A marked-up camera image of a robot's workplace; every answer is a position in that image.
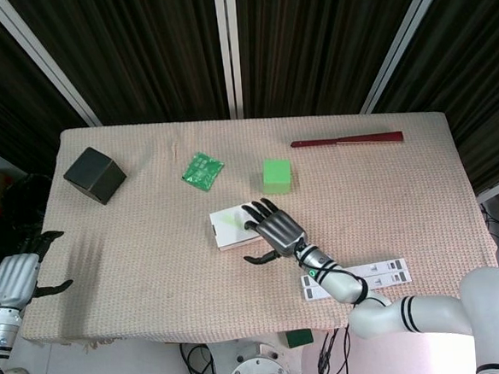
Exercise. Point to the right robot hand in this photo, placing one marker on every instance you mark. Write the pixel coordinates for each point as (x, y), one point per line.
(280, 232)

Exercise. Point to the pink waffle tablecloth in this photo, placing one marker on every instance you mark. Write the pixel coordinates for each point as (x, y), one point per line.
(173, 265)

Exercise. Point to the dark red folded fan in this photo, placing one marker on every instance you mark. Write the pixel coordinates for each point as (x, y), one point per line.
(315, 143)

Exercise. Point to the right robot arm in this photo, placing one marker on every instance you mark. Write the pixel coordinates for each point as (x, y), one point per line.
(434, 311)

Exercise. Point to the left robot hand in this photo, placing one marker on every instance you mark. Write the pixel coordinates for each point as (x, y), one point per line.
(14, 280)

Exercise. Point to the black cube box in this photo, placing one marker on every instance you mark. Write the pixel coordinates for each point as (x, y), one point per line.
(92, 174)

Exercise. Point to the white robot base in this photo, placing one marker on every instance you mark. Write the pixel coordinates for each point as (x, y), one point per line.
(258, 366)

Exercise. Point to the white frame post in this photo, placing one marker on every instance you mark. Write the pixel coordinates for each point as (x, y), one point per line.
(46, 64)
(406, 39)
(228, 47)

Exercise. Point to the green foil sachet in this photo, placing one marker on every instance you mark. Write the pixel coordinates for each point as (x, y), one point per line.
(202, 172)

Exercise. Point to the green cube block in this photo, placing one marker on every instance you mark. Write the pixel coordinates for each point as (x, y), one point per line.
(276, 174)

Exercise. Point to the white cardboard box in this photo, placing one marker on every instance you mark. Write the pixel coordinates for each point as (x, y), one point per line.
(231, 237)

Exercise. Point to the small green block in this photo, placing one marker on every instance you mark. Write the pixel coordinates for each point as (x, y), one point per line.
(299, 338)

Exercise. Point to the dark pleated curtain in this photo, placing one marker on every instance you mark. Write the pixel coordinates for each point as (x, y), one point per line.
(146, 53)

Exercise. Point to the white folded laptop stand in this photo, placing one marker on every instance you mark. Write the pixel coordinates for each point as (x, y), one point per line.
(388, 271)

